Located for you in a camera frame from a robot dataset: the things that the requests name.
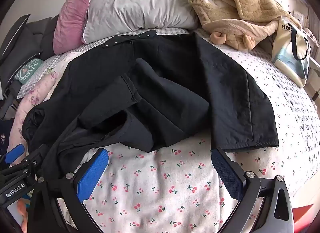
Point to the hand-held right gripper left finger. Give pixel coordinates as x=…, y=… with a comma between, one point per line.
x=92, y=175

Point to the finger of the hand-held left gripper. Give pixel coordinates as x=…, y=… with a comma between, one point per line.
x=13, y=154
x=37, y=156

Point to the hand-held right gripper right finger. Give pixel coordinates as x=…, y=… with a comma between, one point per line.
x=226, y=173

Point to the black coat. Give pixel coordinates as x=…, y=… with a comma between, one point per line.
x=175, y=72

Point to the pink floral quilt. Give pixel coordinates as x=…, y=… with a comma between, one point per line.
x=32, y=95

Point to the cherry print bedsheet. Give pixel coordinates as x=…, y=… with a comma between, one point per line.
x=160, y=185

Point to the teal patterned cushion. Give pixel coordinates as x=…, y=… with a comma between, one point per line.
x=27, y=70

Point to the red box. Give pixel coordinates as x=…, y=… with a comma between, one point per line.
x=302, y=213

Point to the dark grey piped cushion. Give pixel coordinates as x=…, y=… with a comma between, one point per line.
x=15, y=45

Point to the cream tote bag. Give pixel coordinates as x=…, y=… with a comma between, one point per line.
x=290, y=55

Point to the pink pillow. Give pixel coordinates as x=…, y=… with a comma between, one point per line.
x=70, y=20

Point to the beige plush robe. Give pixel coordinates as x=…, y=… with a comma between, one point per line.
x=240, y=10

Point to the grey pillow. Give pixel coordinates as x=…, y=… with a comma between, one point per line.
x=140, y=5

